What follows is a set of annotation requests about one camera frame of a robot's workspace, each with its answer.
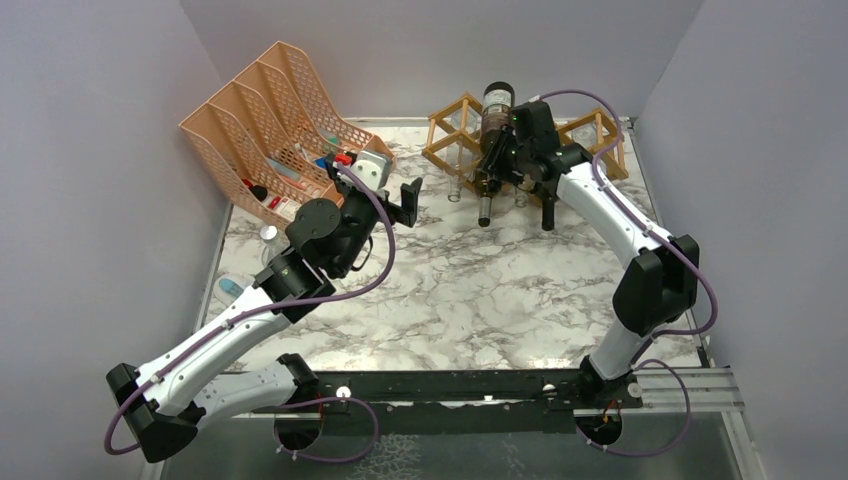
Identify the dark labelled wine bottle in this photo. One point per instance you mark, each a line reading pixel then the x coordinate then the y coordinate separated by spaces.
pixel 486 194

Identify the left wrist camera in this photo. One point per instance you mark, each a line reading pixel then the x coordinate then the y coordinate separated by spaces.
pixel 370 167

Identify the dark green wine bottle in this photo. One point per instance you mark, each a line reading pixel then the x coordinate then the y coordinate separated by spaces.
pixel 548 202

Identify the tall clear glass bottle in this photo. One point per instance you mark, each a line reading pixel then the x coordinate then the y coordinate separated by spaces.
pixel 521 197

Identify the green wine bottle gold label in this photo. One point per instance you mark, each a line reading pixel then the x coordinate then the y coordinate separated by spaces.
pixel 498 100

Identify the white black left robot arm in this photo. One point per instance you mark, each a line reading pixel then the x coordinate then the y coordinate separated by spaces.
pixel 166 402

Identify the small clear glass bottle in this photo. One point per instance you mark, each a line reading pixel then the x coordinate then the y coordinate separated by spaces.
pixel 459 157

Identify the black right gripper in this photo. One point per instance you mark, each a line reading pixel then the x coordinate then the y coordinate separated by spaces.
pixel 493 160

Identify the clear bottle blue content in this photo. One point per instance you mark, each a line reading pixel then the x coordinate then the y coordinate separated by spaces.
pixel 228 287

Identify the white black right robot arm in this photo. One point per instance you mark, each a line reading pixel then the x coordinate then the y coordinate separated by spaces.
pixel 658 284

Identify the round clear flask silver cap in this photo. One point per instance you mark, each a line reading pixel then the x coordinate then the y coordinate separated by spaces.
pixel 273 243

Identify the red white box in organizer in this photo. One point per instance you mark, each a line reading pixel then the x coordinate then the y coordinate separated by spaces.
pixel 284 207

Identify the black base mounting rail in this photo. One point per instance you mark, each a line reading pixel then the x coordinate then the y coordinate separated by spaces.
pixel 454 402

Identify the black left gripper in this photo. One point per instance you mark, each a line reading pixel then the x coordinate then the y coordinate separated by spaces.
pixel 408 194

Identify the peach plastic file organizer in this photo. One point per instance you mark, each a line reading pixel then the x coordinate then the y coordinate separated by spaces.
pixel 263 132

